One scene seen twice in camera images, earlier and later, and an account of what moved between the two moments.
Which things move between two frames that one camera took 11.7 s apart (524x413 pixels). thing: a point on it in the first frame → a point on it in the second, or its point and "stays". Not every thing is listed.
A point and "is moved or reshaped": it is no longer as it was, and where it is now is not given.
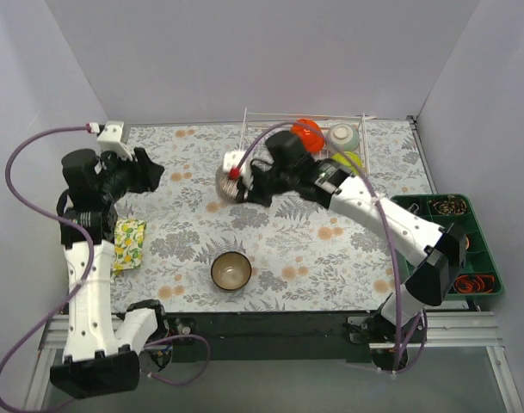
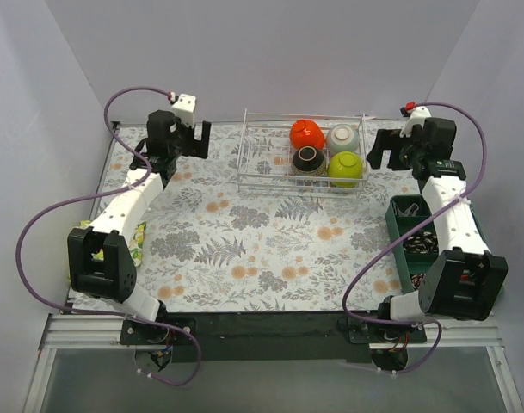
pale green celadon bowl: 342,138 stays
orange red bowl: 311,133 stays
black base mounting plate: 297,336 stays
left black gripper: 132,173 → 193,140
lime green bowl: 347,163 stays
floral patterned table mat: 206,252 stays
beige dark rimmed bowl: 231,271 is moved or reshaped
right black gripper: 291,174 → 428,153
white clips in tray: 417,206 stays
